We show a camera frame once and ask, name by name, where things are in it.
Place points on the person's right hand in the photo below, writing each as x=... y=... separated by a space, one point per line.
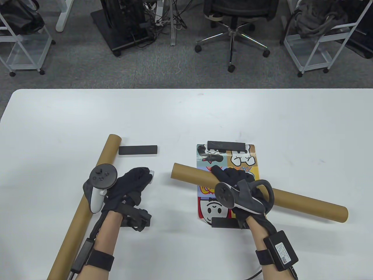
x=233 y=176

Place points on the person's left hand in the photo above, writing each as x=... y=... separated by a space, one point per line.
x=131 y=183

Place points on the white tube end cap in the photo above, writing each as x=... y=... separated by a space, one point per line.
x=151 y=174

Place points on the black bar weight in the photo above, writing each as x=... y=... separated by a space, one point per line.
x=225 y=145
x=138 y=150
x=224 y=223
x=125 y=223

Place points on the colourful cartoon grid poster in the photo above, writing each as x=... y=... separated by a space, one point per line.
x=212 y=210

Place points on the brown cardboard mailing tube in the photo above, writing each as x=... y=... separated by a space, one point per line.
x=306 y=204
x=107 y=151

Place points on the person's right forearm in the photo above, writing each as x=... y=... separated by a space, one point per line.
x=259 y=236

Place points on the person's left forearm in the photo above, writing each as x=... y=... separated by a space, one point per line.
x=105 y=236

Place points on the black wrist sensor box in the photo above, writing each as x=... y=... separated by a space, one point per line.
x=281 y=250
x=81 y=256

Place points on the black office chair chrome base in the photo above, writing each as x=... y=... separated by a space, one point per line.
x=231 y=38

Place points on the white wheeled cart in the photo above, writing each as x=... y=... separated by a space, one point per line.
x=26 y=55
x=311 y=49

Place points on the white desk leg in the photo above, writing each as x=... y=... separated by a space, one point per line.
x=62 y=17
x=173 y=32

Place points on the black wheeled equipment stand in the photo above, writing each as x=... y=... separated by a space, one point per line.
x=122 y=26

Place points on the grey crumpled cloth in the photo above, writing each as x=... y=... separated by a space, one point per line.
x=317 y=17

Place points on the black bag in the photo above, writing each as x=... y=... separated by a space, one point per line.
x=17 y=17

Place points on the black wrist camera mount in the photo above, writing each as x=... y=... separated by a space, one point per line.
x=137 y=217

